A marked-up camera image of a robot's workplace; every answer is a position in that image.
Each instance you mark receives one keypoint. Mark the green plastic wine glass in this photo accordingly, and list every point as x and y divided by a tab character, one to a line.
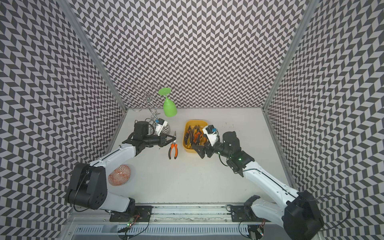
169	106

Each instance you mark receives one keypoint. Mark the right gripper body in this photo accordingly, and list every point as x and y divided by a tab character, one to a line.
218	148

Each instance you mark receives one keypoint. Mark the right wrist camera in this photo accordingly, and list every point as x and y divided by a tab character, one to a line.
211	134

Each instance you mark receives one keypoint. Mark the orange black long-nose pliers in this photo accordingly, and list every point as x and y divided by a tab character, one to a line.
197	136

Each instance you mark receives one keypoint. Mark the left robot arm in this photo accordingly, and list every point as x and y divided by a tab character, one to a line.
88	185

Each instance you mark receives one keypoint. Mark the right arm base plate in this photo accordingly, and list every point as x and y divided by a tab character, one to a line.
240	213

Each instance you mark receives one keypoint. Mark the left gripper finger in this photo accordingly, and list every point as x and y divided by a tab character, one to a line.
170	142
171	138

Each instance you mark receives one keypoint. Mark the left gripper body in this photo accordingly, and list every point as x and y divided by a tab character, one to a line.
152	140

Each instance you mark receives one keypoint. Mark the yellow black pliers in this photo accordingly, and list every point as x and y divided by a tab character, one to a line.
189	137

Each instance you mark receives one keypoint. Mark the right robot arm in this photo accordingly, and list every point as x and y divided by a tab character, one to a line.
296	212

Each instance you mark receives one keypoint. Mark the yellow storage box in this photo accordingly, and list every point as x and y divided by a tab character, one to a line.
193	123

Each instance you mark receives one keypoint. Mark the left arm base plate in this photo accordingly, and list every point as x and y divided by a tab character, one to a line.
135	214

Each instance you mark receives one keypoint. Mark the chrome glass holder stand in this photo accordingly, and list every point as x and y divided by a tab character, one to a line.
149	100

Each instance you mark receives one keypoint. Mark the aluminium front rail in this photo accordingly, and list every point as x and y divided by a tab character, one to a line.
164	214

